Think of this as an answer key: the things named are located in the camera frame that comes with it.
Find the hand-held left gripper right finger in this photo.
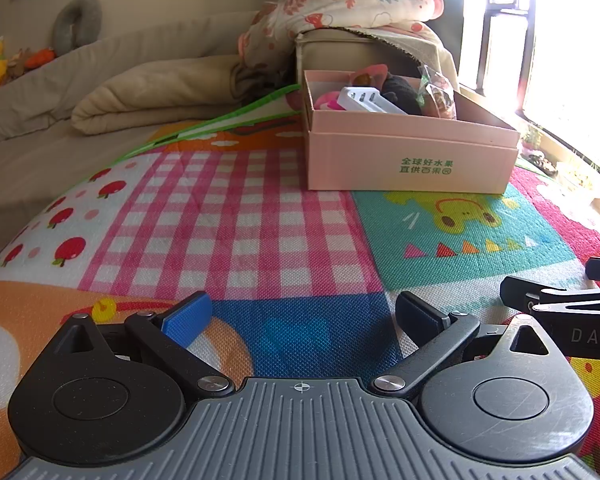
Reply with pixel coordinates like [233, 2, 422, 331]
[372, 291, 561, 403]

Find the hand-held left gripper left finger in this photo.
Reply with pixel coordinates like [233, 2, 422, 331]
[55, 290, 233, 399]

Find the pink cardboard box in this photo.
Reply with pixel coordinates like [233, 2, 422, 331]
[300, 69, 522, 195]

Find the clear bread packet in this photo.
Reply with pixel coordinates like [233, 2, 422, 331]
[416, 62, 458, 121]

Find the white power strip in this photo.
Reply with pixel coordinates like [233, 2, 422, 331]
[337, 86, 421, 116]

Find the black plush toy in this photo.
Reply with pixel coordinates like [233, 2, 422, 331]
[380, 72, 423, 115]

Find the pink plastic toy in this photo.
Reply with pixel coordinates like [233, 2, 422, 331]
[314, 91, 346, 111]

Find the colourful play mat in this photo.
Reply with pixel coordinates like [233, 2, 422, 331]
[0, 85, 600, 480]

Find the beige sofa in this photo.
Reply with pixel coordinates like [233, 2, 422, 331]
[0, 30, 461, 271]

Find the folded beige blanket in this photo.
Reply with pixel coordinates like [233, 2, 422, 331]
[71, 55, 246, 136]

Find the dark grey cloth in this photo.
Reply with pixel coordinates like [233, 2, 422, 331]
[232, 65, 296, 101]

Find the beige fringed towel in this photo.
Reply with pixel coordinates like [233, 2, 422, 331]
[350, 22, 458, 93]

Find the light beige quilt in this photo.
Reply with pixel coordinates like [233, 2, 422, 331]
[0, 10, 261, 153]

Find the orange plush toy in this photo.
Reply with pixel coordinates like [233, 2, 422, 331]
[25, 47, 56, 68]

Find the brown plush toy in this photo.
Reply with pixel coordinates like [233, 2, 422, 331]
[5, 49, 31, 81]

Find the floral printed blanket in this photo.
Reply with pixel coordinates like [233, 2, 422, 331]
[237, 0, 446, 68]

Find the grey neck pillow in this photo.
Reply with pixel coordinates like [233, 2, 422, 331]
[52, 0, 103, 53]

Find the dark window frame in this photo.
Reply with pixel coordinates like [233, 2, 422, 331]
[460, 0, 600, 191]

